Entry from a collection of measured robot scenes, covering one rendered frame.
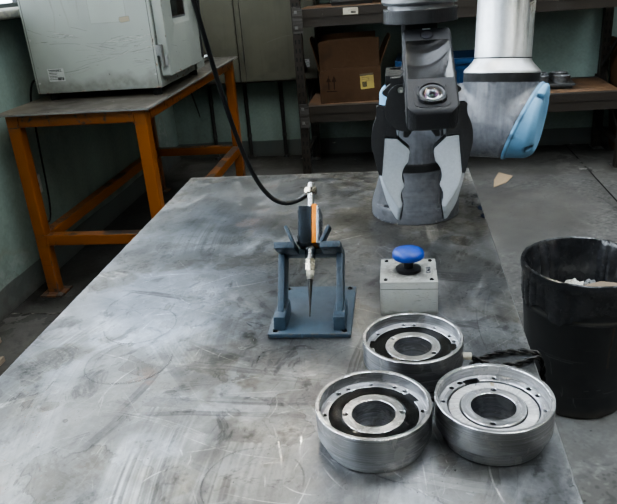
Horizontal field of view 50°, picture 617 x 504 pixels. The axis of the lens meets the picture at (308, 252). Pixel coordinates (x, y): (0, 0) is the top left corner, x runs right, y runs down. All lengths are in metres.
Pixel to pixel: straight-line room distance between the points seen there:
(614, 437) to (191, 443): 1.50
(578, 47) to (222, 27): 2.26
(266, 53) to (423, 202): 3.39
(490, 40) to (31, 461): 0.82
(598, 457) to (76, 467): 1.49
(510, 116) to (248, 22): 3.49
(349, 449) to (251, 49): 3.97
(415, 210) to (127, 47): 1.92
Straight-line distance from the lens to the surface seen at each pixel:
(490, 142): 1.06
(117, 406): 0.74
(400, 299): 0.83
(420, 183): 1.11
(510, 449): 0.60
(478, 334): 0.80
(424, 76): 0.62
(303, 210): 0.81
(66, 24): 2.92
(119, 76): 2.86
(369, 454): 0.58
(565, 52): 4.71
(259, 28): 4.42
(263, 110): 4.74
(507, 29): 1.07
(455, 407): 0.63
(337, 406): 0.63
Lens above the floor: 1.20
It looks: 23 degrees down
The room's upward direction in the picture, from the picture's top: 5 degrees counter-clockwise
